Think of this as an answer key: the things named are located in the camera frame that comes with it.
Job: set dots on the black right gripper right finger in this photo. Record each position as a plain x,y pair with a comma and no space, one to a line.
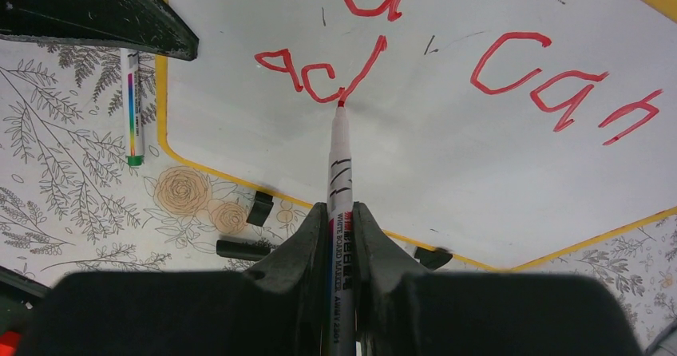
405,309

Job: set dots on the green capped whiteboard marker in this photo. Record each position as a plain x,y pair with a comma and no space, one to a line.
131,102

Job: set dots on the yellow framed whiteboard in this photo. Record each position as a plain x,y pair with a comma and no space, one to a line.
503,130

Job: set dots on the black capped whiteboard marker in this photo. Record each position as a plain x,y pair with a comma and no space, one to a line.
246,251

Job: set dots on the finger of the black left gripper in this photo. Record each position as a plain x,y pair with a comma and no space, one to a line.
150,26

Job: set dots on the red capped whiteboard marker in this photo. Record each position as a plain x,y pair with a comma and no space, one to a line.
339,338

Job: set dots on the floral patterned table mat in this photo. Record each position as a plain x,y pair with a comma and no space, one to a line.
70,202

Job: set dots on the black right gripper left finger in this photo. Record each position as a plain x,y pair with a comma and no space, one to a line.
275,307

